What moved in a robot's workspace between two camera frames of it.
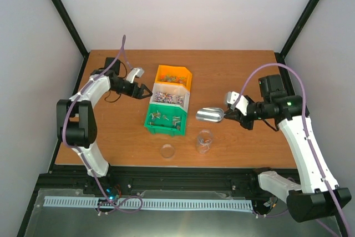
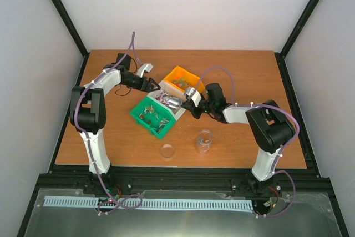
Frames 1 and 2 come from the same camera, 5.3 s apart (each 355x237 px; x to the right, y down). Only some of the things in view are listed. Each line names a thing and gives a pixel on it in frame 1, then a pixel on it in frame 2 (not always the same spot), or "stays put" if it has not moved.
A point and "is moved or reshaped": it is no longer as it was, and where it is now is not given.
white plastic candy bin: [171, 94] is moved or reshaped
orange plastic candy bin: [174, 75] is moved or reshaped
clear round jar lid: [167, 151] stays put
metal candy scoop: [213, 114] is moved or reshaped
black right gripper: [247, 124] → [189, 104]
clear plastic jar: [204, 141] stays put
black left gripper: [142, 87] → [144, 80]
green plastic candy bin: [166, 119] is moved or reshaped
